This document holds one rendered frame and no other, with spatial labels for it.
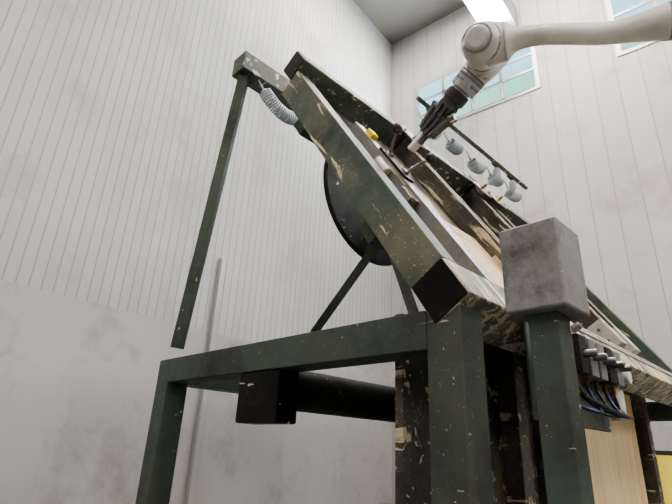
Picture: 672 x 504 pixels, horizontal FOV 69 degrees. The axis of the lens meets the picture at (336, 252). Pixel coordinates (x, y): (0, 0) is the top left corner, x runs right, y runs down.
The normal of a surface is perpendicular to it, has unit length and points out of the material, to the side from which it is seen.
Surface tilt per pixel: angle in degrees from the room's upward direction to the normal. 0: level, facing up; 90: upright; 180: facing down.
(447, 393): 90
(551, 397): 90
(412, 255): 90
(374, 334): 90
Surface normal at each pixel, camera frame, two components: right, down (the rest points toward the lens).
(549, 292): -0.71, -0.29
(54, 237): 0.78, -0.21
